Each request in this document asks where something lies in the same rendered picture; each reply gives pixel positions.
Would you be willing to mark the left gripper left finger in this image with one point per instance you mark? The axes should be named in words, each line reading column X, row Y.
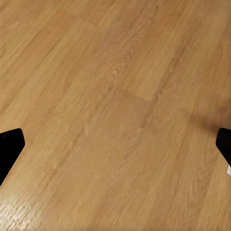
column 12, row 143

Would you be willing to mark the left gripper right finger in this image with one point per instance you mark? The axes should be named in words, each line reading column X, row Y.
column 223, row 143

